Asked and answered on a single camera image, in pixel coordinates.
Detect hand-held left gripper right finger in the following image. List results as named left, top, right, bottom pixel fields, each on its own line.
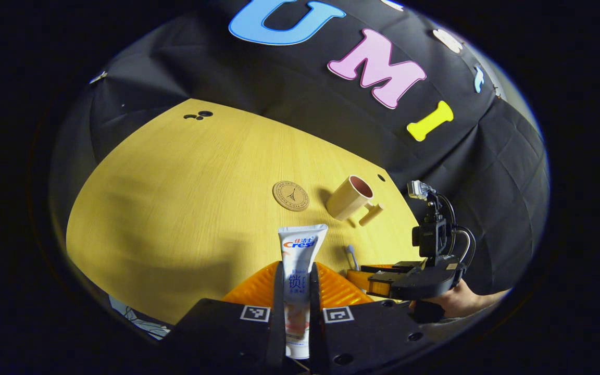
left=308, top=262, right=436, bottom=375

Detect tangled dark cables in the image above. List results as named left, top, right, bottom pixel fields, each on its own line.
left=108, top=294, right=173, bottom=339

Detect round brown coaster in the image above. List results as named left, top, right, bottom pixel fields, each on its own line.
left=272, top=180, right=310, bottom=212

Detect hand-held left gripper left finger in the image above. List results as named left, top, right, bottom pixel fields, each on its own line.
left=160, top=261, right=286, bottom=375

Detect white toothpaste tube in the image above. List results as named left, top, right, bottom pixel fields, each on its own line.
left=278, top=224, right=328, bottom=360

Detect wooden desktop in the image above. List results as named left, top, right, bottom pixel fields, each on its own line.
left=66, top=98, right=420, bottom=326

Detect black backdrop cloth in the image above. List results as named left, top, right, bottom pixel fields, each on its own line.
left=50, top=0, right=551, bottom=295

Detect beige cup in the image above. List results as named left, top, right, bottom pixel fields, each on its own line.
left=325, top=175, right=385, bottom=227

